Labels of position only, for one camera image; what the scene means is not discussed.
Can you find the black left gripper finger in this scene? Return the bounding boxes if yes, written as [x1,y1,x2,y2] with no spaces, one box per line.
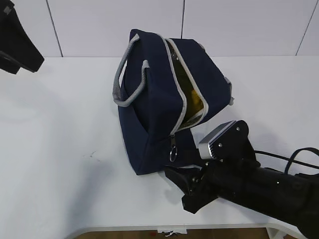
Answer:
[0,0,44,74]

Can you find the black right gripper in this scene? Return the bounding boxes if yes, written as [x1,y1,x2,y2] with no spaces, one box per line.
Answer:
[164,120,261,214]

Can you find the yellow pear-shaped fruit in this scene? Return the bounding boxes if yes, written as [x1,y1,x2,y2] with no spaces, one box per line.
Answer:
[186,89,204,119]

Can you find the navy blue lunch bag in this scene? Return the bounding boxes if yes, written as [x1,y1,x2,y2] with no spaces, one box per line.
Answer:
[112,29,233,175]

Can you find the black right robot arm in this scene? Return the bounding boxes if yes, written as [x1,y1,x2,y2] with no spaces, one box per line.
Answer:
[164,120,319,239]

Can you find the white paper scrap under table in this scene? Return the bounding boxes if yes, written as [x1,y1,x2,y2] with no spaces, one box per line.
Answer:
[157,227,187,237]

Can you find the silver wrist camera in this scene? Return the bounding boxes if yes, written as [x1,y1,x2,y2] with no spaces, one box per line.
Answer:
[198,120,236,160]

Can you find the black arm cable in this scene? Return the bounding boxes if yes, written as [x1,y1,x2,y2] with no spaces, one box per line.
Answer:
[254,147,319,176]

